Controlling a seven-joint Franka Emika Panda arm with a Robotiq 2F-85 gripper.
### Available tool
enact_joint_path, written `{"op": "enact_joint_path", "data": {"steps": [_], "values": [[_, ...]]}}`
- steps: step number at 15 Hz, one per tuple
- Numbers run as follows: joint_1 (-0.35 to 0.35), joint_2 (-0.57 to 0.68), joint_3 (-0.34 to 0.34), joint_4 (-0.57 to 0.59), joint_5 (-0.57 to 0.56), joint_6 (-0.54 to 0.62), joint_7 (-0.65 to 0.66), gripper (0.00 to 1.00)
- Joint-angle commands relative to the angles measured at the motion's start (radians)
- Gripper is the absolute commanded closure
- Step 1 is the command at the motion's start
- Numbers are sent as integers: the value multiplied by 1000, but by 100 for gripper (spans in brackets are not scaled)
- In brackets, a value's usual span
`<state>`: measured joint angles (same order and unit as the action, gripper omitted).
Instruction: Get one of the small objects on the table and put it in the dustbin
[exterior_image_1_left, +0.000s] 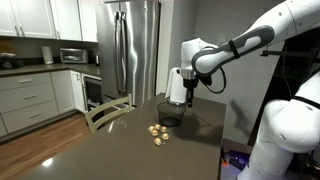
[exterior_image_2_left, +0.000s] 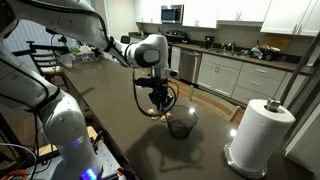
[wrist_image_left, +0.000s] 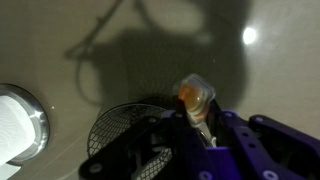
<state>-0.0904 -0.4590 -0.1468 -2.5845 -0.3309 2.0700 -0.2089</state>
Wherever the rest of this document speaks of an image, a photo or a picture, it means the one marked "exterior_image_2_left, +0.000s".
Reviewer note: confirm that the white kitchen cabinets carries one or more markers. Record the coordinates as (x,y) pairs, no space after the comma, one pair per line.
(226,78)
(286,15)

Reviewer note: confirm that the dark clutter on counter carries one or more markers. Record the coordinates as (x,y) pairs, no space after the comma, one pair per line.
(270,53)

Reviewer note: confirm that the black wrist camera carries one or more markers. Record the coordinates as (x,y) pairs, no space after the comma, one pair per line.
(145,82)

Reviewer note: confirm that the stainless steel microwave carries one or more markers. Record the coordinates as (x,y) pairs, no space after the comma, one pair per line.
(171,14)

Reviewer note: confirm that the dark kitchen countertop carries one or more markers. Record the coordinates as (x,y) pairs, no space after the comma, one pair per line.
(266,63)

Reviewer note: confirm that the black office chair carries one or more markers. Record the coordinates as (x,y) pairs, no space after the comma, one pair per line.
(125,39)

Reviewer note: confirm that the clear plastic container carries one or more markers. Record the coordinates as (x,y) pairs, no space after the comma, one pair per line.
(67,61)

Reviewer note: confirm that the small tan food pieces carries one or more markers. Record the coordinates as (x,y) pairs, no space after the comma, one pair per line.
(163,117)

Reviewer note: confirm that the white lower kitchen cabinets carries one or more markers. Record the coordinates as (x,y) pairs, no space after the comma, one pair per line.
(226,78)

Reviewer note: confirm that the stainless steel dishwasher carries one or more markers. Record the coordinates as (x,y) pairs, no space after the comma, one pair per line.
(190,66)

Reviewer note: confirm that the white upper kitchen cabinets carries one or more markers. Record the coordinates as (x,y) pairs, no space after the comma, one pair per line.
(286,15)

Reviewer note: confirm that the black kitchen stove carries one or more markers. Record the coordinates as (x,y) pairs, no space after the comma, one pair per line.
(176,36)

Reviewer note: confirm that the tissue box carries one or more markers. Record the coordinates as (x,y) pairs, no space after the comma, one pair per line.
(85,57)

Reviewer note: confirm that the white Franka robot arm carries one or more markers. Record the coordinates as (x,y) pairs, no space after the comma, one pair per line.
(63,126)

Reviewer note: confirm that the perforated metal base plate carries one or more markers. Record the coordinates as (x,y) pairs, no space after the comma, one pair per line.
(108,160)

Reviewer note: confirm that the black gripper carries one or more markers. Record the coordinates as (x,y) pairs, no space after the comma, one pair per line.
(160,90)

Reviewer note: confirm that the white paper towel roll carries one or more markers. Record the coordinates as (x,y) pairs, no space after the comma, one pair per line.
(260,136)

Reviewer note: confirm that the wooden chair with cushion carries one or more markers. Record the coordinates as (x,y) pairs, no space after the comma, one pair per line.
(50,68)

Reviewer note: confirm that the grey metal pole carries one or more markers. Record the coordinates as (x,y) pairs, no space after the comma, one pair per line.
(298,68)

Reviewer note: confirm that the wooden cutting board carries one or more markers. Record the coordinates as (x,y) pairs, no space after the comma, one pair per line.
(276,42)

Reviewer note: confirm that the chrome sink faucet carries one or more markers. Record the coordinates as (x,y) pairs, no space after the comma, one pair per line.
(232,46)

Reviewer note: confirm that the small wrapped orange candy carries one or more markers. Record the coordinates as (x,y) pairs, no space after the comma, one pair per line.
(154,117)
(151,111)
(169,115)

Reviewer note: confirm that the black coffee maker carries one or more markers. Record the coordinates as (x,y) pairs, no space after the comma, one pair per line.
(209,41)

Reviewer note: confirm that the light wooden chair back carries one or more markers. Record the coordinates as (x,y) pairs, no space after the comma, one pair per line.
(235,113)

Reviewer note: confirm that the silver paper towel holder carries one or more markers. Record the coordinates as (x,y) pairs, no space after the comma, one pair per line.
(245,173)

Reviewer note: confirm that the black camera on stand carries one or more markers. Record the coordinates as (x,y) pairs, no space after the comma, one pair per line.
(40,48)

